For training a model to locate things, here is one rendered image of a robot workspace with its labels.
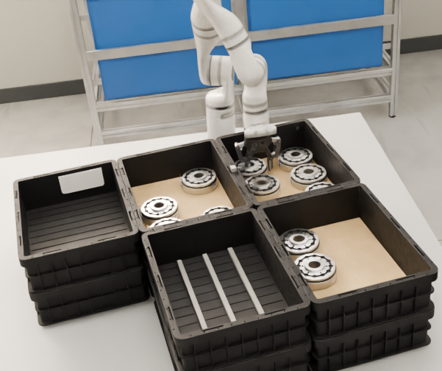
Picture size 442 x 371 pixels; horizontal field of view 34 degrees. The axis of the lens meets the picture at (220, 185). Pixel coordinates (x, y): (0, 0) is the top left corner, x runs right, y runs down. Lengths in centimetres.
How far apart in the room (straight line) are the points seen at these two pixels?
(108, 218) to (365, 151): 95
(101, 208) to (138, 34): 184
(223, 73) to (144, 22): 163
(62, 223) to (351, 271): 82
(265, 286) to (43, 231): 67
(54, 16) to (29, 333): 306
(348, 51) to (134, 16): 115
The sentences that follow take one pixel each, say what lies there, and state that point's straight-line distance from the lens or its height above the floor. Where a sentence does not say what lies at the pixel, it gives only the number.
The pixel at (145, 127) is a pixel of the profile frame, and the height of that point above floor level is 14.
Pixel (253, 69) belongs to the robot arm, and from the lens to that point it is 199.
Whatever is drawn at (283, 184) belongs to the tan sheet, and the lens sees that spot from 214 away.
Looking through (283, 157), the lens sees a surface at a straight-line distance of 222.
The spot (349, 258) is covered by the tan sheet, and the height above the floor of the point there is 83.
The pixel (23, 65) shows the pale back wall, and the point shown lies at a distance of 490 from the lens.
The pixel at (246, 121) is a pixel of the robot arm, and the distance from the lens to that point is 208.
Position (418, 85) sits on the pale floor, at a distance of 469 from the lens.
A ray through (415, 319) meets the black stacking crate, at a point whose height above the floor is 81.
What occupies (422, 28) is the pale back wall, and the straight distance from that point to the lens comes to 512.
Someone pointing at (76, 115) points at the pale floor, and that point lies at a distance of 465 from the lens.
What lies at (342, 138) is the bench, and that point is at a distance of 263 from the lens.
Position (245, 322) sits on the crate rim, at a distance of 154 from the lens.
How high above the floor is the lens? 198
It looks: 32 degrees down
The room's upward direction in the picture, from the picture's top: 6 degrees counter-clockwise
